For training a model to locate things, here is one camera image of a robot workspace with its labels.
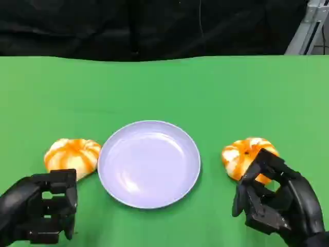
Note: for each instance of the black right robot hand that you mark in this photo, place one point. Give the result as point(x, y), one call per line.
point(295, 198)

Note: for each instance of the black backdrop curtain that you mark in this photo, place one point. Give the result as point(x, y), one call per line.
point(128, 28)

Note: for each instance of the orange and white toy bread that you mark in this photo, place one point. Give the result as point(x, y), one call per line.
point(70, 157)
point(237, 159)

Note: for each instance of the aluminium frame profile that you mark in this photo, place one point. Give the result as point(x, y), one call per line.
point(308, 28)

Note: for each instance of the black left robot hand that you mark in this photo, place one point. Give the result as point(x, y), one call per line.
point(24, 195)

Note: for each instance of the lilac plate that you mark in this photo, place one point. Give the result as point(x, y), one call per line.
point(149, 164)

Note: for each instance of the green table cloth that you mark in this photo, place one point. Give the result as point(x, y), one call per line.
point(164, 92)

